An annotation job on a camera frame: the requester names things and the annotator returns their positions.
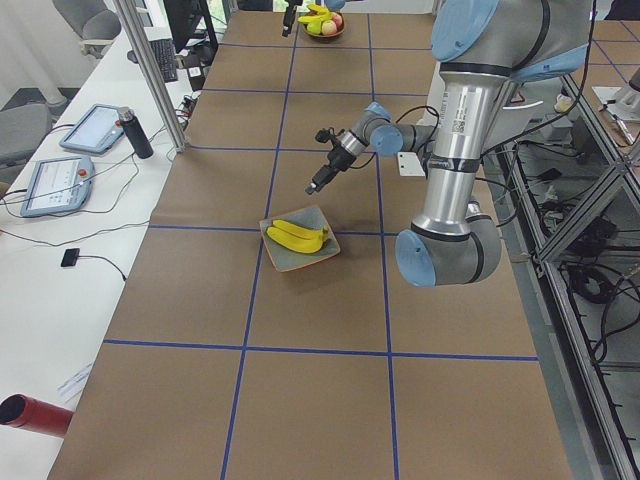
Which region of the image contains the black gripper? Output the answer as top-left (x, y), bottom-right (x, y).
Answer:
top-left (305, 130), bottom-right (356, 194)

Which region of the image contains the yellow banana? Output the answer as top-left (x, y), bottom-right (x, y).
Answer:
top-left (266, 226), bottom-right (324, 254)
top-left (272, 219), bottom-right (328, 242)

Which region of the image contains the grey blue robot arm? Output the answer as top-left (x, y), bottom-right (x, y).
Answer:
top-left (305, 102), bottom-right (437, 195)
top-left (395, 1), bottom-right (594, 287)

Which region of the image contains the grey square plate orange rim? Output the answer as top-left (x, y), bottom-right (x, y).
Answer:
top-left (259, 205), bottom-right (341, 272)

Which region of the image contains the brown fruit basket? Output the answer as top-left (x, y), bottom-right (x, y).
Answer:
top-left (300, 18), bottom-right (345, 41)

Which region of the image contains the banana in basket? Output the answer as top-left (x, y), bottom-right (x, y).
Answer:
top-left (298, 4), bottom-right (332, 35)

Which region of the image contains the red yellow apple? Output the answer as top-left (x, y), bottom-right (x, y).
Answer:
top-left (320, 12), bottom-right (343, 37)

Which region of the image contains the black water bottle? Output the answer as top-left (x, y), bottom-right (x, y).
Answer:
top-left (117, 106), bottom-right (154, 159)

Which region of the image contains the black keyboard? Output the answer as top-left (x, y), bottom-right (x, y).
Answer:
top-left (149, 39), bottom-right (178, 83)

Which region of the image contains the black computer monitor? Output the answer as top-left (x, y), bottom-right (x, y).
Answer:
top-left (162, 0), bottom-right (218, 53)

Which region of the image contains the upper teach pendant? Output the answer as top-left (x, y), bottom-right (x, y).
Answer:
top-left (59, 104), bottom-right (124, 155)

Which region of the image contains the teach pendant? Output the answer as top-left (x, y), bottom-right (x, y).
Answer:
top-left (20, 155), bottom-right (95, 218)
top-left (59, 104), bottom-right (124, 155)

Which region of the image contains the grey office chair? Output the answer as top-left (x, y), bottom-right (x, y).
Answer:
top-left (52, 0), bottom-right (121, 59)

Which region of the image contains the lower teach pendant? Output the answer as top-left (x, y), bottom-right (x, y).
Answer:
top-left (20, 155), bottom-right (95, 218)

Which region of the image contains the small black puck device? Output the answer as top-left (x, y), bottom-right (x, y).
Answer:
top-left (60, 248), bottom-right (80, 268)

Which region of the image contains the red cylinder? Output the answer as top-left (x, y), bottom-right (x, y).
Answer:
top-left (1, 394), bottom-right (74, 438)

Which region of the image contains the aluminium frame post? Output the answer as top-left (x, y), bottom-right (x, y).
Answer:
top-left (114, 0), bottom-right (187, 153)

